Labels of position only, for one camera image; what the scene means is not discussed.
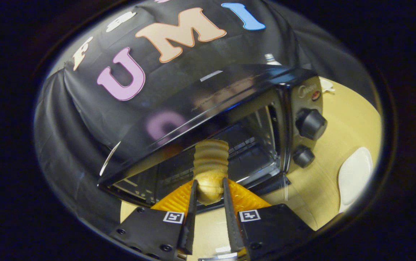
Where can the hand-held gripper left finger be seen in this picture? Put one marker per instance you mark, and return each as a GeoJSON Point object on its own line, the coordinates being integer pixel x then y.
{"type": "Point", "coordinates": [190, 224]}

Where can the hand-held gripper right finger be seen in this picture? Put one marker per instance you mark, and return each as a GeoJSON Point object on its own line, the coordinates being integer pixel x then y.
{"type": "Point", "coordinates": [231, 224]}

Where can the ridged bread roll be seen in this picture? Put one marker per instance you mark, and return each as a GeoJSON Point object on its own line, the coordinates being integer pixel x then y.
{"type": "Point", "coordinates": [211, 163]}

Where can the black toaster oven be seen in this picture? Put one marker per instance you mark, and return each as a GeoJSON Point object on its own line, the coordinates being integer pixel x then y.
{"type": "Point", "coordinates": [229, 90]}

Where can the white plate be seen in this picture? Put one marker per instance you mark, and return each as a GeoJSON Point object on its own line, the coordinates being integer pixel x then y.
{"type": "Point", "coordinates": [354, 177]}

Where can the black backdrop cloth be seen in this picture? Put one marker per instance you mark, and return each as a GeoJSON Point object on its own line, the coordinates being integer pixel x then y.
{"type": "Point", "coordinates": [84, 119]}

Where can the white condiment tray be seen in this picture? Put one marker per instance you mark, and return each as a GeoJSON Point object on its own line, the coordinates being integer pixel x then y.
{"type": "Point", "coordinates": [327, 85]}

